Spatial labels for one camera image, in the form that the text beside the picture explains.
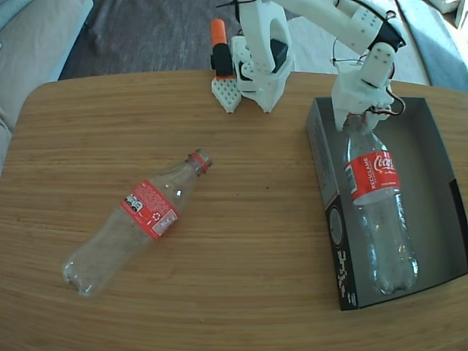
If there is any clear bottle red label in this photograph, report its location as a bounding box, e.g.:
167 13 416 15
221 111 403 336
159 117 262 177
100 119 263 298
61 148 214 299
343 111 420 296

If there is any grey cardboard box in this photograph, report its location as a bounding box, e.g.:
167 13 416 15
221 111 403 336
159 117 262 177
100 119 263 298
305 96 468 312

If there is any light grey sofa cushion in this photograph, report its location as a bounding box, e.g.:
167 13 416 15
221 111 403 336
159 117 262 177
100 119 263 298
287 10 432 87

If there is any blue grey cushion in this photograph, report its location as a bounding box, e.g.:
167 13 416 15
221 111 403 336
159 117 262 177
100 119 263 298
394 0 468 92

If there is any orange black clamp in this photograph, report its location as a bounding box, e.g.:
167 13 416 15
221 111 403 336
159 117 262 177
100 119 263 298
209 18 235 80

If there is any dark grey rug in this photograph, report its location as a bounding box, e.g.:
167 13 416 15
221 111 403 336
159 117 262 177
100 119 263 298
58 0 401 82

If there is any beige sofa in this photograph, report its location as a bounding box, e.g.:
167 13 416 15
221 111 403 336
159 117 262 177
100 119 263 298
0 0 94 173

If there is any light blue cushion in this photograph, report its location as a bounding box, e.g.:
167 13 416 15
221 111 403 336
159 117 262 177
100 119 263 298
0 0 33 31

